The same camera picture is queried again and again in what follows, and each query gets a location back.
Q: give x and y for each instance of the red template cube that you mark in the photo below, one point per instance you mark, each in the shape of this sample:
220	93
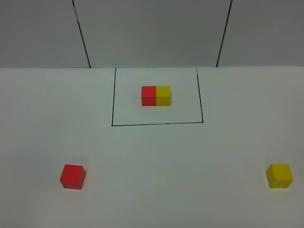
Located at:
148	95

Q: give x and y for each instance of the yellow template cube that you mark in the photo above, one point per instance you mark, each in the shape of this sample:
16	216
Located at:
163	96

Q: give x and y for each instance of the loose yellow cube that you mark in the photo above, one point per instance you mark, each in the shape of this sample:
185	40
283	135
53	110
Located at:
279	176

